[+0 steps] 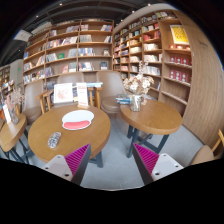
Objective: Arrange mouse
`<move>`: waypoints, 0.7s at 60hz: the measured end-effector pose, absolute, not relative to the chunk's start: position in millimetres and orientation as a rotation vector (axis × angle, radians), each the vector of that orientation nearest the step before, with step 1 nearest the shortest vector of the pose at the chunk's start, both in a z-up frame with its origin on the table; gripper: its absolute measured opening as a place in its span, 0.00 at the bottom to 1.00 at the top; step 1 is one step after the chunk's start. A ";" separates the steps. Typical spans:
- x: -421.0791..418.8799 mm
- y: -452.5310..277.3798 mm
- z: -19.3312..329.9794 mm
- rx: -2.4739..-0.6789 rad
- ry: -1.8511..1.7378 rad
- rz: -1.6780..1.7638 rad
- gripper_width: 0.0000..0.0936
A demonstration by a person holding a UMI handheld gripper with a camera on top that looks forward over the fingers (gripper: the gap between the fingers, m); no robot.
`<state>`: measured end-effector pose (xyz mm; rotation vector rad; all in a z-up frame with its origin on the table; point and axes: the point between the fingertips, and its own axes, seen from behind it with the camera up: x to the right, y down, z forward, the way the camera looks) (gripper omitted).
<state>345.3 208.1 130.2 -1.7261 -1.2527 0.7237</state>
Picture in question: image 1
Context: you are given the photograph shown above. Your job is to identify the round wooden centre table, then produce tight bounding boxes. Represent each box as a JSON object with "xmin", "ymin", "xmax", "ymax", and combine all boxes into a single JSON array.
[{"xmin": 28, "ymin": 105, "xmax": 110, "ymax": 168}]

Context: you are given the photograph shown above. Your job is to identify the beige upholstered chair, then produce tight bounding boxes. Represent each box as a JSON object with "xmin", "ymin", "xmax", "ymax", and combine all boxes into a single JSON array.
[
  {"xmin": 23, "ymin": 80, "xmax": 44, "ymax": 124},
  {"xmin": 96, "ymin": 70, "xmax": 126, "ymax": 114},
  {"xmin": 37, "ymin": 72, "xmax": 84, "ymax": 113}
]

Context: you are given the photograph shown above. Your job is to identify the white orange standing sign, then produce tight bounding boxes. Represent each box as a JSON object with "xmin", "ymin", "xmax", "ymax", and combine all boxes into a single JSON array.
[{"xmin": 77, "ymin": 82, "xmax": 89, "ymax": 107}]

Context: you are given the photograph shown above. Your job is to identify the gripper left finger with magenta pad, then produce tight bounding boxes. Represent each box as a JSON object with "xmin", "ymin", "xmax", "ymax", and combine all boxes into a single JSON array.
[{"xmin": 43, "ymin": 144, "xmax": 91, "ymax": 185}]

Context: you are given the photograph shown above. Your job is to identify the white mouse pad red rest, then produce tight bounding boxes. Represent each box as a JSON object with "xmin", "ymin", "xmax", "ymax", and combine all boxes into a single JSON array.
[{"xmin": 62, "ymin": 110, "xmax": 94, "ymax": 130}]

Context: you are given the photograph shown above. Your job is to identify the round wooden table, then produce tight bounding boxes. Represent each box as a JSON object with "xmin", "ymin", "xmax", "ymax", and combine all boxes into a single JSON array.
[
  {"xmin": 28, "ymin": 105, "xmax": 110, "ymax": 168},
  {"xmin": 0, "ymin": 112, "xmax": 33, "ymax": 163},
  {"xmin": 120, "ymin": 99, "xmax": 182, "ymax": 158}
]

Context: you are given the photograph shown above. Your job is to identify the wooden bookshelf back wall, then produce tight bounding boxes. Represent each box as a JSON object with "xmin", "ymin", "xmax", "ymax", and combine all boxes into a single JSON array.
[{"xmin": 23, "ymin": 19, "xmax": 114, "ymax": 85}]

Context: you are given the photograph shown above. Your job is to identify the stack of books on table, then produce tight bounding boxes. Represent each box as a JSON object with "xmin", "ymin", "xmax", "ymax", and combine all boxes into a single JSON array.
[{"xmin": 116, "ymin": 94, "xmax": 131, "ymax": 104}]

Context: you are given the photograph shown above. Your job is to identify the patterned grey computer mouse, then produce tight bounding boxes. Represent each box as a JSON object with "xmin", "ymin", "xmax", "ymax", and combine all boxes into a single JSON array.
[{"xmin": 48, "ymin": 132, "xmax": 61, "ymax": 148}]

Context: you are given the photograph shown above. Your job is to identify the wooden bookshelf wall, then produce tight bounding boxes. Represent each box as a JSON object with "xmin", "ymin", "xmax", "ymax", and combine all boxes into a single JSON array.
[
  {"xmin": 113, "ymin": 9, "xmax": 192, "ymax": 115},
  {"xmin": 23, "ymin": 19, "xmax": 114, "ymax": 85}
]

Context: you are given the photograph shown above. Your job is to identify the vase dried flowers left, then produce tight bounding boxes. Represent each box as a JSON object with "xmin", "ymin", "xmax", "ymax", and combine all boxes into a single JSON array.
[{"xmin": 5, "ymin": 88, "xmax": 25, "ymax": 125}]

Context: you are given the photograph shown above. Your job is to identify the glass vase dried flowers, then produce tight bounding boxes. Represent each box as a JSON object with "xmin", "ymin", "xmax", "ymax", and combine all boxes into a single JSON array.
[{"xmin": 123, "ymin": 62, "xmax": 154, "ymax": 112}]

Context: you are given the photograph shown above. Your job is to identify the yellow framed poster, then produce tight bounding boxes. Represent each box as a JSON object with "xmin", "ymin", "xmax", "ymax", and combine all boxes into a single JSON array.
[{"xmin": 170, "ymin": 25, "xmax": 189, "ymax": 45}]

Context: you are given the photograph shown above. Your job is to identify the wooden chair right edge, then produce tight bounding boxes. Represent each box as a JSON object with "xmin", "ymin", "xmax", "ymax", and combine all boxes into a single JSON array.
[{"xmin": 190, "ymin": 130, "xmax": 224, "ymax": 165}]

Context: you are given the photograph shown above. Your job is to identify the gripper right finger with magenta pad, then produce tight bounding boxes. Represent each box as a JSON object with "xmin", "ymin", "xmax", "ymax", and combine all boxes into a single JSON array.
[{"xmin": 133, "ymin": 143, "xmax": 183, "ymax": 185}]

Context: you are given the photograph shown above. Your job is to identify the round wooden left table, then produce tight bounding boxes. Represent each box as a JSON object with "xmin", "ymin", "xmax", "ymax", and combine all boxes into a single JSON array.
[{"xmin": 0, "ymin": 112, "xmax": 33, "ymax": 163}]

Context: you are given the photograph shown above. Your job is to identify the white red sign card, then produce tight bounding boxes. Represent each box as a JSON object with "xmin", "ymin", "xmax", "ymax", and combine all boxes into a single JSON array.
[{"xmin": 54, "ymin": 83, "xmax": 73, "ymax": 103}]

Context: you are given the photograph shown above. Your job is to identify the beige upholstered chair right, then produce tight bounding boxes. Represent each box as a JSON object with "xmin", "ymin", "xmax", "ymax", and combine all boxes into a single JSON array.
[{"xmin": 96, "ymin": 70, "xmax": 126, "ymax": 114}]

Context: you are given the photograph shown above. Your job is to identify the wooden bookshelf right wall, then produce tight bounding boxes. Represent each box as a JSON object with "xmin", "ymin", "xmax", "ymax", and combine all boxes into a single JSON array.
[{"xmin": 113, "ymin": 9, "xmax": 192, "ymax": 115}]

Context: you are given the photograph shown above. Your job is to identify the beige upholstered chair left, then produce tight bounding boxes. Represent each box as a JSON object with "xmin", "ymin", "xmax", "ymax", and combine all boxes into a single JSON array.
[{"xmin": 23, "ymin": 80, "xmax": 44, "ymax": 124}]

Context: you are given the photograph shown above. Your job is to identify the round wooden right table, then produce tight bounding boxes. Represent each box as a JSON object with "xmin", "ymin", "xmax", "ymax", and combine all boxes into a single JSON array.
[{"xmin": 120, "ymin": 99, "xmax": 182, "ymax": 158}]

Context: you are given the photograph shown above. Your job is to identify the beige upholstered chair centre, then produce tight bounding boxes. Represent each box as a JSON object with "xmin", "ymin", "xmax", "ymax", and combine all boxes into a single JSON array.
[{"xmin": 37, "ymin": 72, "xmax": 84, "ymax": 113}]

